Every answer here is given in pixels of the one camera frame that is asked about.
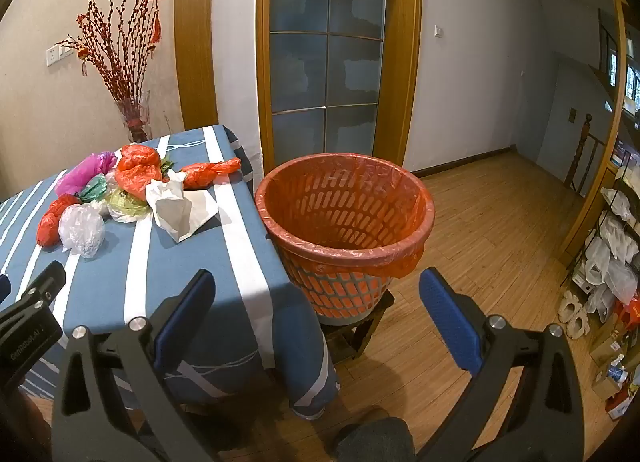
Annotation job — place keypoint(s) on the wooden framed glass door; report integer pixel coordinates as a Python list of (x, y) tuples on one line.
[(325, 67)]

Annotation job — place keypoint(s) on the wooden door frame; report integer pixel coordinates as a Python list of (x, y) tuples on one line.
[(195, 42)]

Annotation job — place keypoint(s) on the white wall socket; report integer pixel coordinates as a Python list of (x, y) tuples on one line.
[(60, 55)]

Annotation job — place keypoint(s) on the red dried branches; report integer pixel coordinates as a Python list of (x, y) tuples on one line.
[(120, 67)]

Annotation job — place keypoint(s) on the pink plastic bag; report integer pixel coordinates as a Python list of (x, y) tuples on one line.
[(82, 172)]

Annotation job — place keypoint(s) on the red crumpled plastic bag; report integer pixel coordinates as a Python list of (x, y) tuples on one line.
[(135, 167)]

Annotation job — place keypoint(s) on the green plastic bag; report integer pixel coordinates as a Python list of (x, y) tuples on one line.
[(92, 189)]

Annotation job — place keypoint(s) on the pale yellow plastic bag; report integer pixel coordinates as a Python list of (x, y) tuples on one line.
[(125, 204)]

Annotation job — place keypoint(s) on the clear bubble wrap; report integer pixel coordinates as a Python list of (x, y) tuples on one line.
[(80, 232)]

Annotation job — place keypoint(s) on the red rounded plastic bag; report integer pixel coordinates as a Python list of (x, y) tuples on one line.
[(50, 224)]

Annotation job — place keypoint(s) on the white shopping bag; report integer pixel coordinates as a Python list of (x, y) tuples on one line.
[(611, 239), (621, 282), (597, 264), (616, 203)]

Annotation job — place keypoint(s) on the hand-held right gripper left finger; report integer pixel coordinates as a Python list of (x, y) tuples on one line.
[(185, 322)]

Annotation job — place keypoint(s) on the white slipper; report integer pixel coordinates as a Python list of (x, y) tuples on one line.
[(579, 324), (570, 306)]

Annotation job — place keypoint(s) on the wooden stair railing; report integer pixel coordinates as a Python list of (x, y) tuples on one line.
[(582, 147)]

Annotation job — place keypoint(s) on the wooden partition frame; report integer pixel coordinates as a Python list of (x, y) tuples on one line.
[(617, 92)]

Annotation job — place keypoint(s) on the white plastic bag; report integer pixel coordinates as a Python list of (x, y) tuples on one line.
[(175, 212)]

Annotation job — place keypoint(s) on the dark wooden stool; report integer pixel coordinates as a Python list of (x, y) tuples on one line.
[(367, 329)]

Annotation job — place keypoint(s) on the orange mesh plastic basket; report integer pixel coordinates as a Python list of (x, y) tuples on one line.
[(340, 292)]

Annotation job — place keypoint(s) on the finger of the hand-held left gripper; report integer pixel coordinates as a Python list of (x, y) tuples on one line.
[(4, 289), (47, 282)]

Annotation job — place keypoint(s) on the blue white striped tablecloth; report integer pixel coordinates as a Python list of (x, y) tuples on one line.
[(100, 287)]

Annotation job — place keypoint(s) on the red white box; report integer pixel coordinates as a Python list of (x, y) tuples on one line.
[(622, 402)]

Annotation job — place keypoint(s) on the person's leg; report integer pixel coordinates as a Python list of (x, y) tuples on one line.
[(372, 439)]

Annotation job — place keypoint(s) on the cardboard box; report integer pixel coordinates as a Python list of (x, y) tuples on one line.
[(606, 342), (605, 384)]

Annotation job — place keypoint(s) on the black metal shelf rack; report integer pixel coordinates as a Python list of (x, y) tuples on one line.
[(590, 227)]

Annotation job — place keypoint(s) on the red elongated plastic bag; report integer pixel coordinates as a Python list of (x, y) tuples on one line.
[(205, 175)]

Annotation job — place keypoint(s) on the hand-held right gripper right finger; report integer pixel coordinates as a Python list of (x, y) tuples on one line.
[(450, 322)]

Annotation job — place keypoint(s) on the dark green leaf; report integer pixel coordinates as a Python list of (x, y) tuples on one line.
[(166, 167)]

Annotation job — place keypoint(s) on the blue plastic bottle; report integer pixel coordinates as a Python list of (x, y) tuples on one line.
[(617, 369)]

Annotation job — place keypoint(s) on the clear glass vase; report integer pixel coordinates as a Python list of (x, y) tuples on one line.
[(134, 117)]

